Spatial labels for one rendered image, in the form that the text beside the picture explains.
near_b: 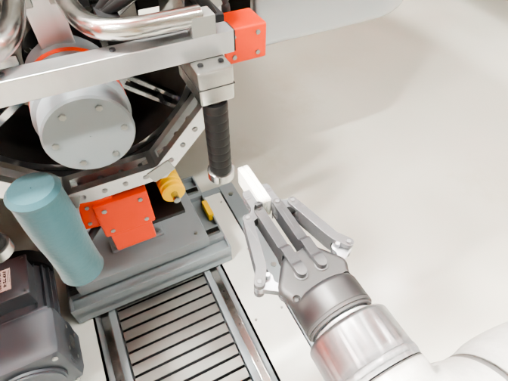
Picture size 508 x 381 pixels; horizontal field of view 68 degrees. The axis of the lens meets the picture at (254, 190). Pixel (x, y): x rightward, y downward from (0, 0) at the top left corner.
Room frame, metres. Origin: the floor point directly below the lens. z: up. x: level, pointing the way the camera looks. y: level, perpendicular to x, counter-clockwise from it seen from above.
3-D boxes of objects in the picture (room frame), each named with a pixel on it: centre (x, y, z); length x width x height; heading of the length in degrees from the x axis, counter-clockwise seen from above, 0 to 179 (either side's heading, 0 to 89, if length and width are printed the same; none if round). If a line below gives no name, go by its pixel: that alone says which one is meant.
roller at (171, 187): (0.72, 0.25, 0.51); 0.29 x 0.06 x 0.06; 26
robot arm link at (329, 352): (0.13, -0.10, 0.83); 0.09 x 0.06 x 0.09; 116
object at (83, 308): (0.74, 0.38, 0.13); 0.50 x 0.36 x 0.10; 116
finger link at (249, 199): (0.30, 0.01, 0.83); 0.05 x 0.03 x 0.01; 26
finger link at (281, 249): (0.25, -0.03, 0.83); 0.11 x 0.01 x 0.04; 28
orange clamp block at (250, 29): (0.72, 0.03, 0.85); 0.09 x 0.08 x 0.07; 116
